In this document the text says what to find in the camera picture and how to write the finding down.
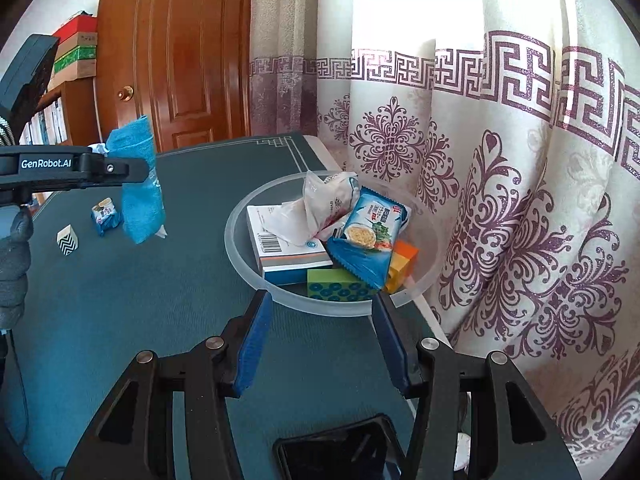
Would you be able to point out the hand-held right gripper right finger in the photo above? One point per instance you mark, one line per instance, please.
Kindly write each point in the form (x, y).
(392, 350)

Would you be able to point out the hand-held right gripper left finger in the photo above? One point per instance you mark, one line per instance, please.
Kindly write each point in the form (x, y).
(252, 350)

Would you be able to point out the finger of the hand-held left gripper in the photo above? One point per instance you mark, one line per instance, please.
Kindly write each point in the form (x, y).
(120, 170)

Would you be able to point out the blue cloth-like packet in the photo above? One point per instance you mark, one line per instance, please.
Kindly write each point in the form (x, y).
(142, 205)

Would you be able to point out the green block with blue circles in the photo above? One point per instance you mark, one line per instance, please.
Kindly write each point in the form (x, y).
(335, 285)

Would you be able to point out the clear plastic bowl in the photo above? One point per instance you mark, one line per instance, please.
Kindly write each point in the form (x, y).
(240, 255)

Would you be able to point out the blue noodle snack packet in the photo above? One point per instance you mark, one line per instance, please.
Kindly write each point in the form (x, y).
(370, 240)

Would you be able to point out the white snack packet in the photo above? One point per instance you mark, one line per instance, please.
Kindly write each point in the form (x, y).
(325, 200)

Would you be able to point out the person's left hand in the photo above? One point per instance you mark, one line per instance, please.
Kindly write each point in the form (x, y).
(12, 270)

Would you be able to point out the small blue snack packet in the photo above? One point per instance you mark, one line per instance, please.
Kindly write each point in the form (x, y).
(106, 217)

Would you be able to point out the row of books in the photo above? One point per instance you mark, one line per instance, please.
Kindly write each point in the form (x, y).
(47, 122)

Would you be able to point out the wooden bookshelf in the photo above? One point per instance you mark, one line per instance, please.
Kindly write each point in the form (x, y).
(75, 110)

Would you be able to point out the yellow block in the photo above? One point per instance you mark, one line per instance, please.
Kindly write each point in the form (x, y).
(395, 275)

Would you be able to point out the brass door knob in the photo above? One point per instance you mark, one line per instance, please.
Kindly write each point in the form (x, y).
(125, 93)

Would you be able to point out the black-white zigzag small packet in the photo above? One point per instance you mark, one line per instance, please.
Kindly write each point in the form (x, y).
(67, 242)

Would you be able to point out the white medicine box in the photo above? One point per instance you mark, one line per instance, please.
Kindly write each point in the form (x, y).
(285, 260)

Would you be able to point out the black smartphone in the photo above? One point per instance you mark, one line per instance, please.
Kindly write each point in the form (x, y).
(340, 450)

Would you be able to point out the teal table mat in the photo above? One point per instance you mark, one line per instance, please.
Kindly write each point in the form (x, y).
(150, 285)

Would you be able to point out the green box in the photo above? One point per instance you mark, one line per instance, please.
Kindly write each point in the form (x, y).
(75, 57)

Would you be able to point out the brown cardboard box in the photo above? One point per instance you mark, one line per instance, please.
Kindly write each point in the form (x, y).
(80, 40)

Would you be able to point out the brown wooden door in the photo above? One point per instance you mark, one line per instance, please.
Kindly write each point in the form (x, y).
(190, 50)

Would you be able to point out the white curtain with purple pattern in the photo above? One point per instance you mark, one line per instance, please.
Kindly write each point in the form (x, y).
(500, 185)

